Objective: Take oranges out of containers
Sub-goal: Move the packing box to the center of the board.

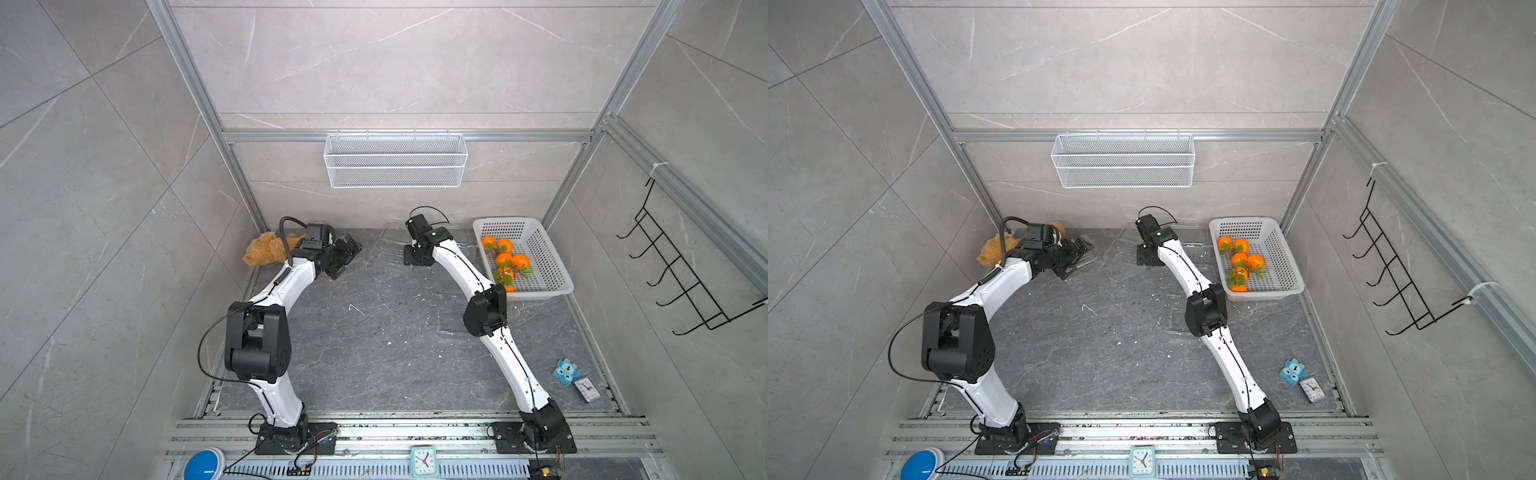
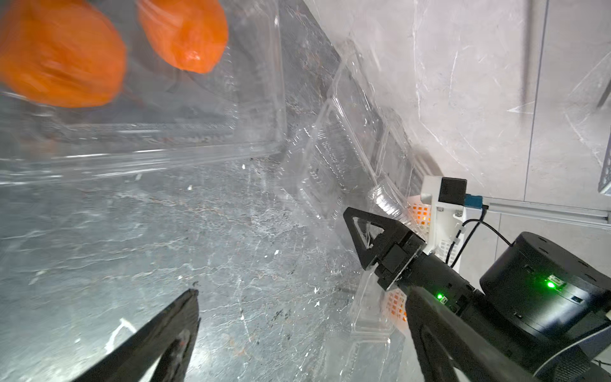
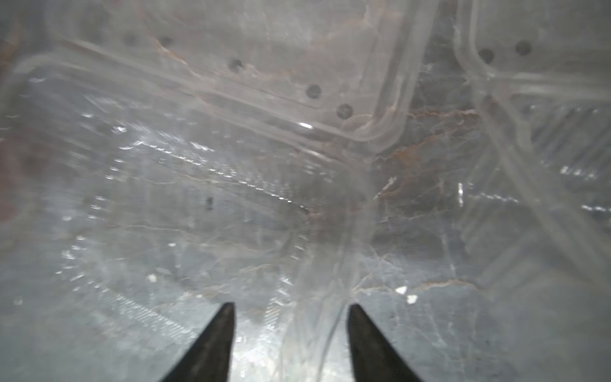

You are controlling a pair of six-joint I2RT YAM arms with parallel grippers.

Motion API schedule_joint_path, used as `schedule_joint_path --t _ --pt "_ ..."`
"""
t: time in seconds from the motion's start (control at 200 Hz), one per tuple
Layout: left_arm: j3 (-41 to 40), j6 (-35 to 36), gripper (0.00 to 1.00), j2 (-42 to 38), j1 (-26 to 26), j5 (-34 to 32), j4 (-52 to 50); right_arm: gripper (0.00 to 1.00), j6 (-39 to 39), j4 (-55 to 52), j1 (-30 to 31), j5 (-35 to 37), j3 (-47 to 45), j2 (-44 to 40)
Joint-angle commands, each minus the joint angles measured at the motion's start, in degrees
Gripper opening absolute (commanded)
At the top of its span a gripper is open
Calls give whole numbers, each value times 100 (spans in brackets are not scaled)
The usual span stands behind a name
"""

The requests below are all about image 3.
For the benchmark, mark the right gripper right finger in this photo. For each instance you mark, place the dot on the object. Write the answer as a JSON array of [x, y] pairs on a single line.
[[373, 358]]

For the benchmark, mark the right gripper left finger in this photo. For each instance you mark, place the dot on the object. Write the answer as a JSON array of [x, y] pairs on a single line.
[[210, 356]]

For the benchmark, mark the clear clamshell container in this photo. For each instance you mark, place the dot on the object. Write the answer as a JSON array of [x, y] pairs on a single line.
[[162, 158], [541, 77]]

